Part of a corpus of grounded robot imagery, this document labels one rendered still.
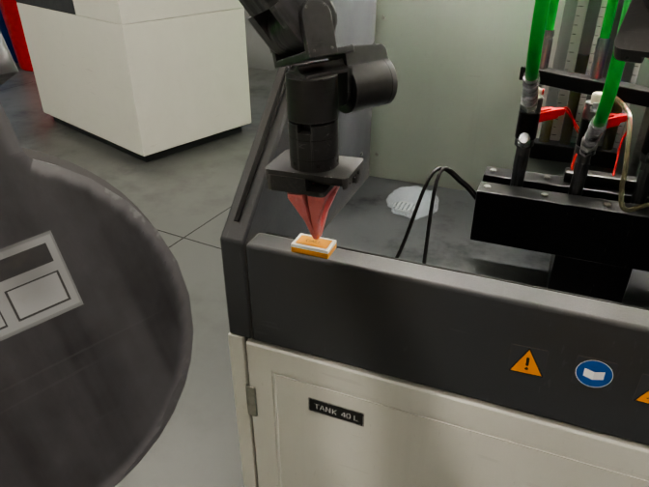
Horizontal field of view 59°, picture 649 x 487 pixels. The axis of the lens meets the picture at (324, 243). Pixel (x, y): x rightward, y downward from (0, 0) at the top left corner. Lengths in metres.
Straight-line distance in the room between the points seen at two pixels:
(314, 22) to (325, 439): 0.59
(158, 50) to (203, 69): 0.33
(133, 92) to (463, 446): 2.97
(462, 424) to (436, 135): 0.60
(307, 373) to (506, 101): 0.62
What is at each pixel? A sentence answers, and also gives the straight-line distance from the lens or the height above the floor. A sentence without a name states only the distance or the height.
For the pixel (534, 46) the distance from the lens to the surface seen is 0.66.
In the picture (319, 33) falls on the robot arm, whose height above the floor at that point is 1.21.
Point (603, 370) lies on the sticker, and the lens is 0.72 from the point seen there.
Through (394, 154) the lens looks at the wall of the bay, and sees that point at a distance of 1.22.
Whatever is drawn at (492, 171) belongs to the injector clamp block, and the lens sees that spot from 0.91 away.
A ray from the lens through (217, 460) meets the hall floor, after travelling 1.74.
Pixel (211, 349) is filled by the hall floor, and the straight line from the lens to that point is 2.08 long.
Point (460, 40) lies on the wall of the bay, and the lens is 1.13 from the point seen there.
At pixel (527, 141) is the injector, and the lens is 0.83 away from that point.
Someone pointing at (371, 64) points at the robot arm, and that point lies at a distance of 0.67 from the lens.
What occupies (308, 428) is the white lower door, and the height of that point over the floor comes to 0.65.
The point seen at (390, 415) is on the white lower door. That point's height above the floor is 0.72.
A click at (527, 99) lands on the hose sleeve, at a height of 1.13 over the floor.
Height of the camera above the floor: 1.32
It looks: 30 degrees down
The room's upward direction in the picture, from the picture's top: straight up
